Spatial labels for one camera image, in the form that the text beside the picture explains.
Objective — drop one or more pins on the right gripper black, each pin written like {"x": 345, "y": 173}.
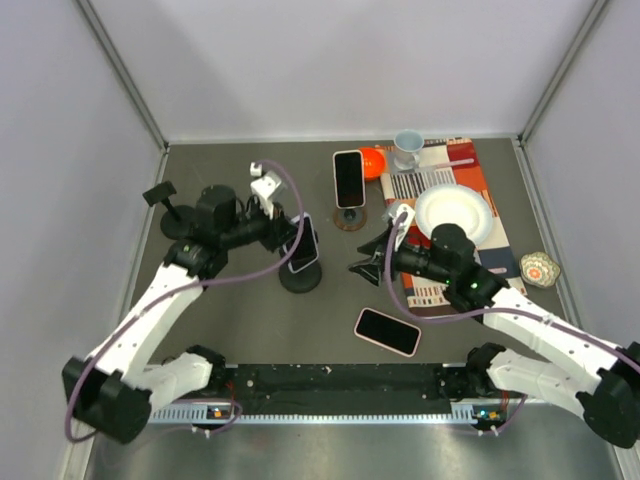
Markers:
{"x": 372, "y": 268}

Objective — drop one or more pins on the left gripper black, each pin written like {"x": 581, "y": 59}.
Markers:
{"x": 278, "y": 231}

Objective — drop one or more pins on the phone with lavender case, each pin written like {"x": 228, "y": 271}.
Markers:
{"x": 307, "y": 252}

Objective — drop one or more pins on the black clamp phone stand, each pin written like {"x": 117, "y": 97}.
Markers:
{"x": 302, "y": 282}

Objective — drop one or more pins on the phone with pink case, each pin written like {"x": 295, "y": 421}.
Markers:
{"x": 388, "y": 332}

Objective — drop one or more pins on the phone with white case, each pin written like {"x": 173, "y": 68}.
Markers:
{"x": 348, "y": 168}

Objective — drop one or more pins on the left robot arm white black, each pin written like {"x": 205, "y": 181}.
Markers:
{"x": 113, "y": 390}

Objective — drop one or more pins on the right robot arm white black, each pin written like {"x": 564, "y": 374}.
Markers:
{"x": 594, "y": 379}

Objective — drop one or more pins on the wooden base phone stand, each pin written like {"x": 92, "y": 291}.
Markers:
{"x": 350, "y": 219}

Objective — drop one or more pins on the white plate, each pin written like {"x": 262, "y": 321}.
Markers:
{"x": 454, "y": 204}

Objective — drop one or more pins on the orange bowl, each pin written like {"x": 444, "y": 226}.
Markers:
{"x": 374, "y": 163}

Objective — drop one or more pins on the patchwork placemat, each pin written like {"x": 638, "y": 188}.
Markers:
{"x": 425, "y": 297}

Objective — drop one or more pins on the light blue cup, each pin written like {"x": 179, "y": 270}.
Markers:
{"x": 407, "y": 147}

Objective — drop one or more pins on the small patterned bowl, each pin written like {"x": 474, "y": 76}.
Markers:
{"x": 539, "y": 269}

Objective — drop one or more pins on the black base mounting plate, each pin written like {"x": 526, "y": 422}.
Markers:
{"x": 345, "y": 389}

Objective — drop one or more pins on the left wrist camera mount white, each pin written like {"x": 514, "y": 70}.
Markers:
{"x": 266, "y": 186}

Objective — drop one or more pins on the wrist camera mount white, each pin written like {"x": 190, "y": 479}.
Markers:
{"x": 266, "y": 186}
{"x": 402, "y": 216}

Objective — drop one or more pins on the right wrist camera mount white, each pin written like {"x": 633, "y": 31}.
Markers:
{"x": 402, "y": 216}

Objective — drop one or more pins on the pink handled knife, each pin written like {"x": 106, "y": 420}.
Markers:
{"x": 449, "y": 164}

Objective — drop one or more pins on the slotted cable duct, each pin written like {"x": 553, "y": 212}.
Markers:
{"x": 219, "y": 413}

